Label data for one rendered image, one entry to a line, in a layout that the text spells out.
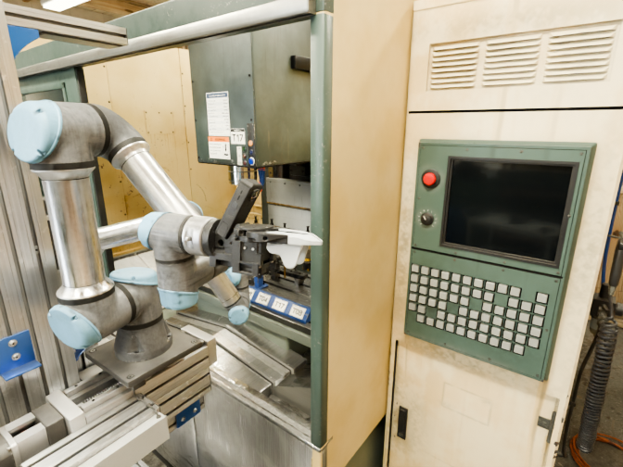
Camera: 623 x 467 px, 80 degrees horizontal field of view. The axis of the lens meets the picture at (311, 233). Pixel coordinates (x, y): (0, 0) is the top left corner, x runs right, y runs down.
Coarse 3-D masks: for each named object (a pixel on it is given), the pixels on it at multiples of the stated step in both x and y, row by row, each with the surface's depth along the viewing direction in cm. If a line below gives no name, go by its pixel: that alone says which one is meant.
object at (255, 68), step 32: (256, 32) 157; (288, 32) 172; (192, 64) 182; (224, 64) 169; (256, 64) 160; (288, 64) 176; (256, 96) 164; (288, 96) 180; (256, 128) 167; (288, 128) 183; (224, 160) 183; (256, 160) 171; (288, 160) 188
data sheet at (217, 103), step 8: (208, 96) 180; (216, 96) 177; (224, 96) 173; (208, 104) 182; (216, 104) 178; (224, 104) 174; (208, 112) 183; (216, 112) 179; (224, 112) 176; (208, 120) 184; (216, 120) 181; (224, 120) 177; (216, 128) 182; (224, 128) 178
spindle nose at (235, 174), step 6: (228, 168) 203; (234, 168) 199; (240, 168) 199; (246, 168) 200; (228, 174) 204; (234, 174) 201; (240, 174) 200; (246, 174) 200; (252, 174) 203; (234, 180) 201; (240, 180) 201
